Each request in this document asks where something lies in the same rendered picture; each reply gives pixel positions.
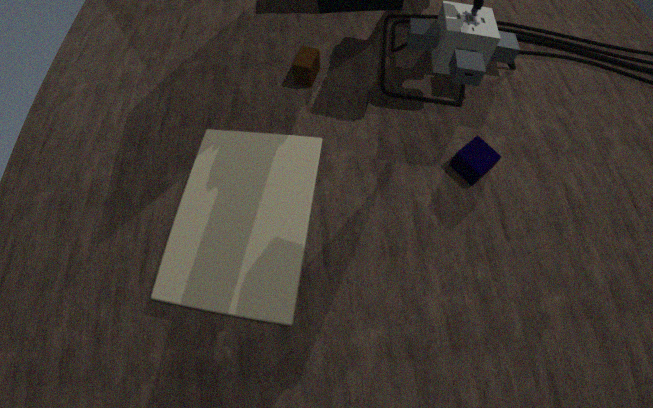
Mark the beige flat rectangular mat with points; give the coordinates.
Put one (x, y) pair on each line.
(238, 239)

